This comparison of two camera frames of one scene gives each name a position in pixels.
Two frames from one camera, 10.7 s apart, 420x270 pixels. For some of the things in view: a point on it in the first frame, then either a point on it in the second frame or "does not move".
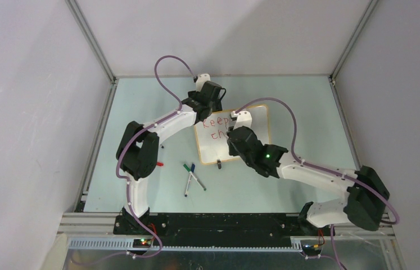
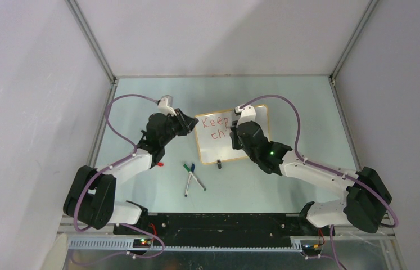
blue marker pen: (192, 169) does not move
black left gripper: (216, 106) → (186, 123)
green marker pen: (194, 177) does not move
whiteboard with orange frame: (211, 139) does not move
